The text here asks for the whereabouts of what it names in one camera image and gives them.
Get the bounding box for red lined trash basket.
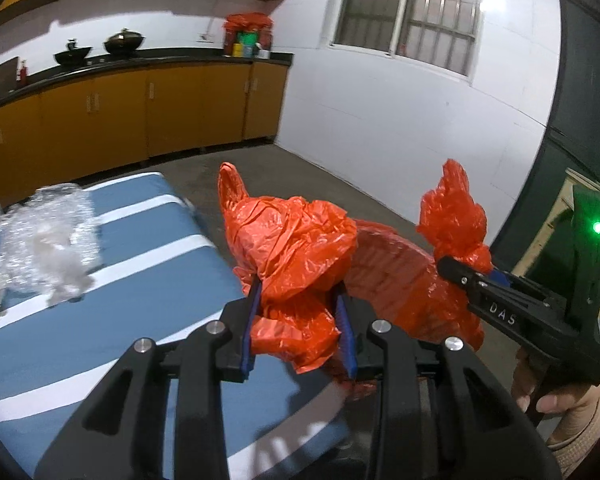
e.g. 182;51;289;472
344;220;484;351

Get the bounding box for wooden lower cabinets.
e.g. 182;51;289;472
0;60;290;205

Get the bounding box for person right hand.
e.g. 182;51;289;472
510;348;600;445

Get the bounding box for barred window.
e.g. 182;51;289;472
334;0;481;76

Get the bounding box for large red plastic bag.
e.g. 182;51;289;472
218;162;358;374

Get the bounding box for red bottle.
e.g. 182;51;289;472
17;60;28;88

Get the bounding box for dark cutting board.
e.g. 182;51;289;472
0;56;19;99

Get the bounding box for blue striped tablecloth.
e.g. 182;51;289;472
0;172;349;479

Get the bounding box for black wok left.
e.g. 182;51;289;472
54;38;92;67

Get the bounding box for red bag covered rack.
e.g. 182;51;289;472
223;12;273;58

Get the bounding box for black lidded wok right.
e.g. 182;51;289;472
104;28;145;58

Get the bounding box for clear bubble wrap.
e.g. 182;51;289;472
0;183;102;306

